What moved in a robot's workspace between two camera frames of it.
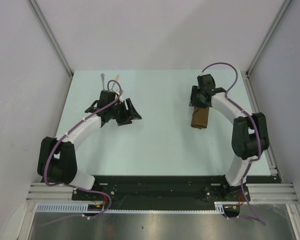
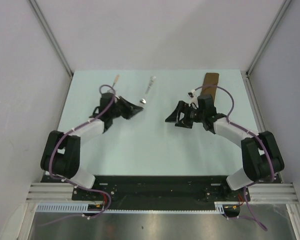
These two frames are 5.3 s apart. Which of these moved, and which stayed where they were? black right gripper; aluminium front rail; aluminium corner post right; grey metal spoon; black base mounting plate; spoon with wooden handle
Moved: black right gripper; grey metal spoon
Stayed: aluminium front rail; spoon with wooden handle; aluminium corner post right; black base mounting plate
